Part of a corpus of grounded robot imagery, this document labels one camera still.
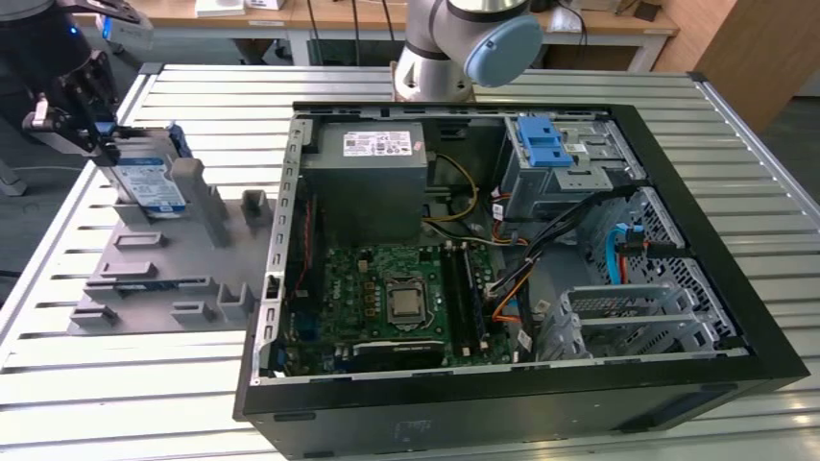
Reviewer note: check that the black PC case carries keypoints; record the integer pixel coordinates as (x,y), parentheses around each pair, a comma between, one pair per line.
(448,408)

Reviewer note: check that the metal disk bay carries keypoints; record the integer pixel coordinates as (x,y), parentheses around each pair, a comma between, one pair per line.
(640,320)

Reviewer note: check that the black graphics card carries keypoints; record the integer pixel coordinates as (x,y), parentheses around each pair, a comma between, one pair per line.
(397,353)

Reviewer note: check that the RAM stick in rack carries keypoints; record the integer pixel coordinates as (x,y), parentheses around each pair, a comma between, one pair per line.
(144,287)

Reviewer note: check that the grey power supply unit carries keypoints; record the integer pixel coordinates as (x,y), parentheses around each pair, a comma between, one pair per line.
(365,192)

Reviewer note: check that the wooden desk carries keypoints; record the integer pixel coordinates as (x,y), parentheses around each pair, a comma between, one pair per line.
(192,21)

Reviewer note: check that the grey parts rack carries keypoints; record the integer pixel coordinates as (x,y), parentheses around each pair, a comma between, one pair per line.
(178,269)

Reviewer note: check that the green motherboard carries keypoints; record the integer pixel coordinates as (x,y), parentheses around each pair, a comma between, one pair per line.
(349,274)

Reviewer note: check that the metal optical drive cage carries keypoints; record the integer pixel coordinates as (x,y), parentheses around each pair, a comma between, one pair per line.
(532,192)

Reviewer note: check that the black RAM slot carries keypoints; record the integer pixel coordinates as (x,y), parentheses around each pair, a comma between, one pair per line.
(453,298)

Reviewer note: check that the hard disk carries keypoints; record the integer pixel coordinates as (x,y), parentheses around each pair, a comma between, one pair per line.
(150,187)

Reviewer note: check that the blue drive latch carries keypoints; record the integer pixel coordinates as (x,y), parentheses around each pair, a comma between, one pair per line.
(541,144)

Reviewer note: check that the installed RAM stick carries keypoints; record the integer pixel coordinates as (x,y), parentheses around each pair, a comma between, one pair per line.
(477,307)

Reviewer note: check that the grey desk foot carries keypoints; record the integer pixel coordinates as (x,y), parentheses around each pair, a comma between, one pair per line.
(9,185)

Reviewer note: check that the small white box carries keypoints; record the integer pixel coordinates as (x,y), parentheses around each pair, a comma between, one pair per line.
(262,5)

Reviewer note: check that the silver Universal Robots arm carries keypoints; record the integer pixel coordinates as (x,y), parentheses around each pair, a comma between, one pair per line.
(436,72)

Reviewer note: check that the small brown box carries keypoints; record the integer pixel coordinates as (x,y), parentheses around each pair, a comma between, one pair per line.
(648,12)

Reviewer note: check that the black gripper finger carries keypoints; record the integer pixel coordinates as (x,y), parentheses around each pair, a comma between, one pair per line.
(96,96)
(60,105)

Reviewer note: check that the silver CPU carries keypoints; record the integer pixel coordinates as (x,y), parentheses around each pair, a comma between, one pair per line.
(406,303)

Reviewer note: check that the white flat box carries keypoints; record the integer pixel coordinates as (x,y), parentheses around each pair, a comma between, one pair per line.
(220,9)

